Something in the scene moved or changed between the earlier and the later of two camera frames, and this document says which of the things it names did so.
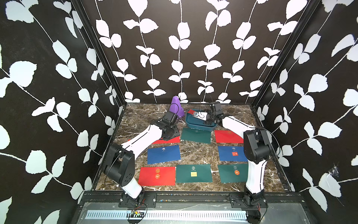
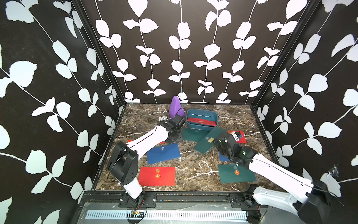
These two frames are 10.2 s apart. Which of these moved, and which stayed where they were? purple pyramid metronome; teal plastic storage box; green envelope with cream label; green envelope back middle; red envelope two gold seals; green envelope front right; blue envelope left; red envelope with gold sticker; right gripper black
Moved: green envelope with cream label; right gripper black; red envelope with gold sticker
Stayed: blue envelope left; green envelope front right; green envelope back middle; red envelope two gold seals; teal plastic storage box; purple pyramid metronome
